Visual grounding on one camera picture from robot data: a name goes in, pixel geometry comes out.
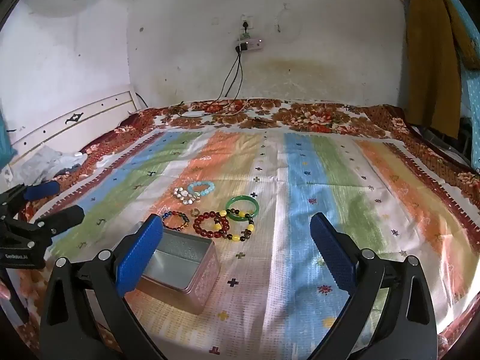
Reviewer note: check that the wall socket with plug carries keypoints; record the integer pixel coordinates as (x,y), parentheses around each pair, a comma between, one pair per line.
(246,24)

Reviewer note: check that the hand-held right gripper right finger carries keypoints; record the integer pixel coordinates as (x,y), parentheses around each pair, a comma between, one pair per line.
(333,253)

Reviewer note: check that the person's left hand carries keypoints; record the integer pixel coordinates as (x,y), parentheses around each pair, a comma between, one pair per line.
(3,291)

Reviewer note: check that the floral red blanket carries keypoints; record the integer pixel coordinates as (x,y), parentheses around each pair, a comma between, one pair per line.
(300,114)

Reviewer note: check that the grey crumpled cloth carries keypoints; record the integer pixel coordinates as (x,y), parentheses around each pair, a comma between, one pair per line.
(48,161)

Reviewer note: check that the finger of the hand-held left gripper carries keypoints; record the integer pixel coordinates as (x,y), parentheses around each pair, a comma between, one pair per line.
(43,189)
(63,218)

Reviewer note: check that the striped pastel cloth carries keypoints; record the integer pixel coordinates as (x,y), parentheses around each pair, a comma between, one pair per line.
(318,165)

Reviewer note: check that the green jade bangle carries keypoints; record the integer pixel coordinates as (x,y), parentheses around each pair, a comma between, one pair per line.
(243,198)

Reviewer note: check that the white power strip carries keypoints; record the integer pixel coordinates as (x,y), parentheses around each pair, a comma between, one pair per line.
(255,44)

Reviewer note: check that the silver tin box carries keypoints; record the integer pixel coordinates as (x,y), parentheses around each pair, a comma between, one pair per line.
(197,287)

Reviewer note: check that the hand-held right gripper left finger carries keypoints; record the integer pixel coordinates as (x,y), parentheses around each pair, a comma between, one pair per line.
(138,257)

